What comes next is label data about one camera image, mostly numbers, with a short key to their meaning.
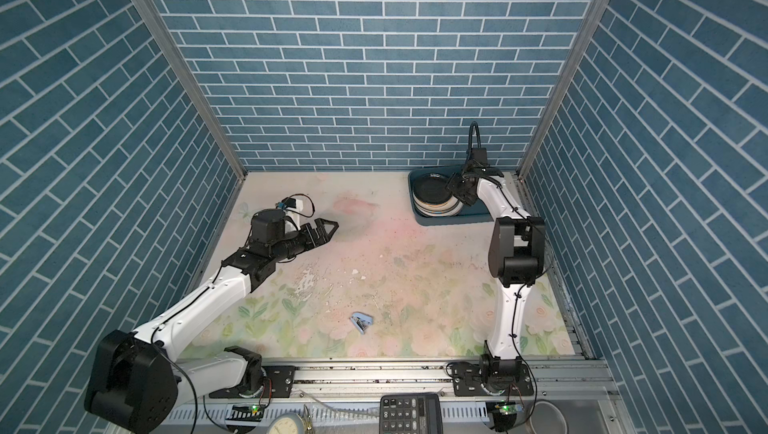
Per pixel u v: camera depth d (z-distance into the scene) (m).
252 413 0.72
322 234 0.73
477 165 0.80
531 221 0.56
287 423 0.65
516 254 0.56
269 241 0.63
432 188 1.09
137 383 0.39
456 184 0.92
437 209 1.05
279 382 0.75
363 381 0.75
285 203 0.74
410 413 0.68
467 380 0.74
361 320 0.82
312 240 0.72
